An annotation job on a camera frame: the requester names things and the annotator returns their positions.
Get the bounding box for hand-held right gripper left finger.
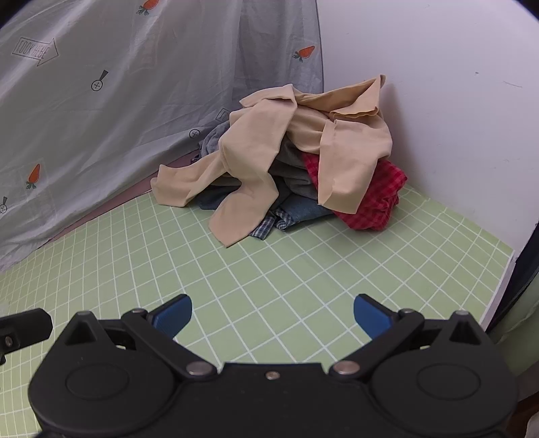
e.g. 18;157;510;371
63;294;220;380

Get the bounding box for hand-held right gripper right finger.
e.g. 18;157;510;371
328;294;489;380

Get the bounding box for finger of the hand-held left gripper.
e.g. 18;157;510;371
0;309;54;365

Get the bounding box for beige pants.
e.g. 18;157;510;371
151;74;393;248

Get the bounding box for green grid mat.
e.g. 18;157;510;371
0;181;515;422

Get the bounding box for red checked garment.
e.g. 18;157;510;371
300;152;408;231

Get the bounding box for blue denim jeans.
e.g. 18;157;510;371
194;185;338;225

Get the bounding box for blue plaid shirt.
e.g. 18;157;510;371
248;208;295;241

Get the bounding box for dark cloth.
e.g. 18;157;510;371
490;229;539;333

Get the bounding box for grey knit garment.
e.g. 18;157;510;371
198;122;314;198

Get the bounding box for grey carrot print sheet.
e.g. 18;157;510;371
0;0;324;272

